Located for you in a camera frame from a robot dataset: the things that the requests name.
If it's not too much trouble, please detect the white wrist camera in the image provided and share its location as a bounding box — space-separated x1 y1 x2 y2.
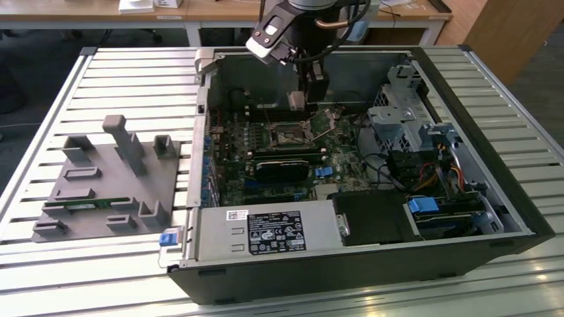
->
246 13 298 66

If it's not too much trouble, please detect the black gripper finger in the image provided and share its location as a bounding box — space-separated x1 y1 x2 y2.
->
308 61 331 104
298 61 311 95

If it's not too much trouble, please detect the CPU socket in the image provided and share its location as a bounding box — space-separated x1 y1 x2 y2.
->
268 122 316 148

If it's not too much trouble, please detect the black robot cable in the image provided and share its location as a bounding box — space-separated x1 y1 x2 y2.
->
299 0 372 64

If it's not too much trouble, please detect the wooden desk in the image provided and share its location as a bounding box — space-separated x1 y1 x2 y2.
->
0 0 454 47

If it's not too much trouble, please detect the silver disk bay bracket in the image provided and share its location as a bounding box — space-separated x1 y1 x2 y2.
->
423 122 506 234

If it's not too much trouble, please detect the black RAM stick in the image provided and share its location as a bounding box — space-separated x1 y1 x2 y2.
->
254 147 322 156

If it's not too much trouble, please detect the small silver heatsink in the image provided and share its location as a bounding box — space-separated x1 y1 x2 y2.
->
314 183 342 199

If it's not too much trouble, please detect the black hard disk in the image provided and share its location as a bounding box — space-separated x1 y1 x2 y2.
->
414 211 484 239

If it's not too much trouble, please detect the green motherboard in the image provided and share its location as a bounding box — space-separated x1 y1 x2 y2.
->
207 105 376 207

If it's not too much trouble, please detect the black plastic shroud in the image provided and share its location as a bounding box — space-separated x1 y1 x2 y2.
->
330 190 423 247

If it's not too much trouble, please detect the black PC case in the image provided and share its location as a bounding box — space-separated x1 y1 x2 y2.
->
166 45 555 305

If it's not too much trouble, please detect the blue disk carrier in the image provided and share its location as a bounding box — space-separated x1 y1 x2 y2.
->
407 197 440 215

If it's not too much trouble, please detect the metal socket cover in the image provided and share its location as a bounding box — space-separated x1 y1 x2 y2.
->
300 110 342 140

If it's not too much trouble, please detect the grey parts rack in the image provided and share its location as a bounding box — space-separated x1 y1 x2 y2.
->
31 114 183 244

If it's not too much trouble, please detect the black wire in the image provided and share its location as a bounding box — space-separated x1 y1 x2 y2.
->
358 123 410 192

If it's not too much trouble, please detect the wooden cabinet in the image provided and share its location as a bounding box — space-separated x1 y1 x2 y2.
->
434 0 564 86

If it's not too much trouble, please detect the green RAM stick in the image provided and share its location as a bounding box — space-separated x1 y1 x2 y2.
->
43 197 134 211

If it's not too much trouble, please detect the black graphics card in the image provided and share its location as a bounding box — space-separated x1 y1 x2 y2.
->
254 159 311 183

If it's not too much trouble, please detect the silver drive cage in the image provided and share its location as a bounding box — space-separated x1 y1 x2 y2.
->
367 64 442 153

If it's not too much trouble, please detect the silver power supply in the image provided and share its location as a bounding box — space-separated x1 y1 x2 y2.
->
194 200 350 262

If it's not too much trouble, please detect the black RAM slot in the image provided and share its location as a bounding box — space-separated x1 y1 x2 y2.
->
244 102 315 122

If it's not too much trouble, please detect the yellow red wire bundle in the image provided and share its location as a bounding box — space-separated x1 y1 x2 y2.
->
414 164 467 194

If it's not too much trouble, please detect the silver CPU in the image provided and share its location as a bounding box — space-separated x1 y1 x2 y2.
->
287 91 307 112

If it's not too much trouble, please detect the grey case handle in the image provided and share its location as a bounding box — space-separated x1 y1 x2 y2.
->
194 48 222 75

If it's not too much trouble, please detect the large white box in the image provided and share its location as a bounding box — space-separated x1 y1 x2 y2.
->
118 0 156 15

